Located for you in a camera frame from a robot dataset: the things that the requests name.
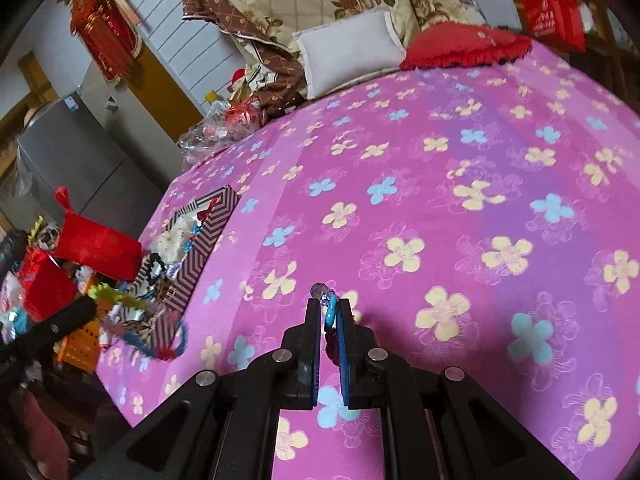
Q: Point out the red knot wall hanging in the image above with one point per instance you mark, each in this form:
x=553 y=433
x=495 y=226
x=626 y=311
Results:
x=107 y=30

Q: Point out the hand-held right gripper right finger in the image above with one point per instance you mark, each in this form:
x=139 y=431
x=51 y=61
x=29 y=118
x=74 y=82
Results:
x=343 y=345

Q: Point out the red gift bag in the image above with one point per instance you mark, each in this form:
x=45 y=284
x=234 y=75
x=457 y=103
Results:
x=97 y=250

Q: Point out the red box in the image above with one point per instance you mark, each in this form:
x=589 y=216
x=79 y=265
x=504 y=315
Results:
x=47 y=285

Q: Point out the white pillow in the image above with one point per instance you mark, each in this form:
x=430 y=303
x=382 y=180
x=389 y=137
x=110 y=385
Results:
x=350 y=52

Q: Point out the white lace flower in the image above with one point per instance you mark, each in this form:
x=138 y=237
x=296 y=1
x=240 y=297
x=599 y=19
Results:
x=172 y=240

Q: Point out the purple floral bedsheet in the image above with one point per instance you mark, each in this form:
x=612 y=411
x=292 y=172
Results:
x=450 y=185

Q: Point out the red fringed cushion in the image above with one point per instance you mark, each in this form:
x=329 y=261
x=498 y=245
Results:
x=465 y=45

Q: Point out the clear plastic bags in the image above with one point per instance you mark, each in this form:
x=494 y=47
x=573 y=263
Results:
x=215 y=132

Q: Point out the grey refrigerator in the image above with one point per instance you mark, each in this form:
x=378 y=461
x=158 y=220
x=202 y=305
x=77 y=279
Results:
x=85 y=155

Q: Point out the plastic bottle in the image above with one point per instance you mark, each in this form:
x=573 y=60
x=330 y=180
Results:
x=217 y=107

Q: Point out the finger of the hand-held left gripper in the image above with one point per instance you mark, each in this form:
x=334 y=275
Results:
x=55 y=327

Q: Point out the striped jewelry box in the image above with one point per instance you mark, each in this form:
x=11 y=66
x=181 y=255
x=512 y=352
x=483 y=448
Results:
x=200 y=255

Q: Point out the red bow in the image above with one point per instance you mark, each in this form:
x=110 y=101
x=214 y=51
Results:
x=207 y=210

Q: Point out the red paper bag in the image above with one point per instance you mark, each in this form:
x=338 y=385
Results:
x=555 y=15

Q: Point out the orange crate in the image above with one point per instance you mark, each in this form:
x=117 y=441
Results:
x=80 y=347

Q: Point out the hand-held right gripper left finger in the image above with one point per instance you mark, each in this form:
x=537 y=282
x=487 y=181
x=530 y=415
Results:
x=315 y=345

